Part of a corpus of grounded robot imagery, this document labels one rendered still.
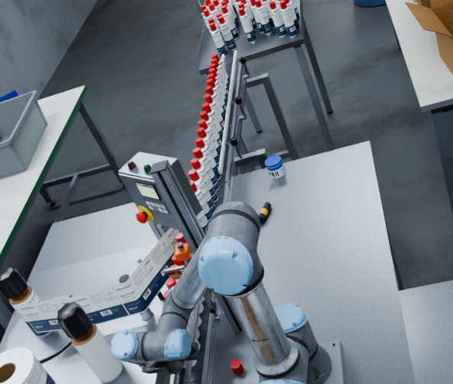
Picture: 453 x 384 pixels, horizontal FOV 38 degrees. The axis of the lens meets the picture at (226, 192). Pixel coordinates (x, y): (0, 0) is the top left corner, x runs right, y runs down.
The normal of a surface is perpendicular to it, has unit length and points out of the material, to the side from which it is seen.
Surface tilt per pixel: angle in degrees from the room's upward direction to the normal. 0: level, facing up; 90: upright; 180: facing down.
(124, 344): 30
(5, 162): 95
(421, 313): 0
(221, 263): 82
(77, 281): 0
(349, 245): 0
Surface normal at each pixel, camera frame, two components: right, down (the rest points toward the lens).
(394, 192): -0.35, -0.76
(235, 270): -0.26, 0.52
